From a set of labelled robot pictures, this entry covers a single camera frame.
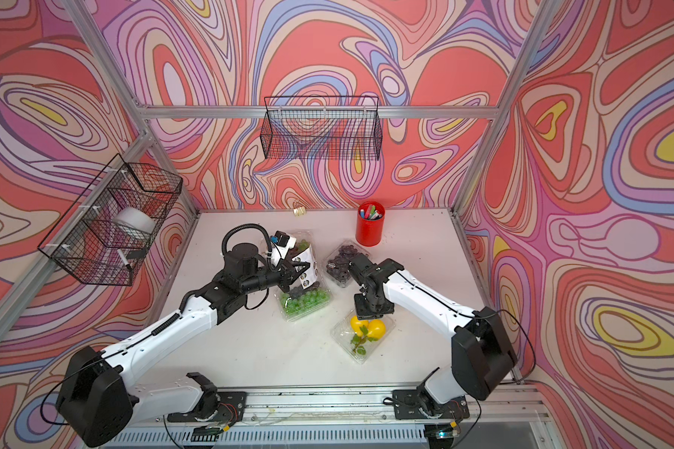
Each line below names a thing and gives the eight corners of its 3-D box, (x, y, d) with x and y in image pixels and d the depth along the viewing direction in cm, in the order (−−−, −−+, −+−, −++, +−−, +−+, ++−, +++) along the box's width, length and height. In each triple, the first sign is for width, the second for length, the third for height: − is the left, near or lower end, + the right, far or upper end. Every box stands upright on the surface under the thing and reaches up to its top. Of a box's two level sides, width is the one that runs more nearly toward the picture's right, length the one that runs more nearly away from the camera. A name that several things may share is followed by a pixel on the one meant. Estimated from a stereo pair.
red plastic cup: (356, 246, 110) (358, 223, 99) (355, 224, 118) (357, 200, 107) (382, 246, 110) (386, 223, 99) (379, 224, 118) (383, 200, 107)
